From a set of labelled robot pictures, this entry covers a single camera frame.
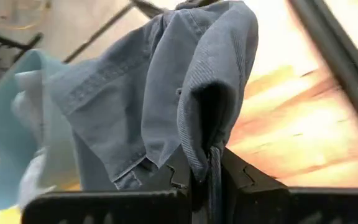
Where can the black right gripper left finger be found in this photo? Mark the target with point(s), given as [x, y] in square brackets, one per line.
[176, 174]

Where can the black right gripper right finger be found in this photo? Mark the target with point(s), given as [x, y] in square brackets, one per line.
[238, 177]

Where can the blue denim baseball cap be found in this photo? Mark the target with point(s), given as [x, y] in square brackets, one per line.
[166, 77]

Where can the black aluminium table frame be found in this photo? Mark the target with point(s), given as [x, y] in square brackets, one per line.
[337, 46]

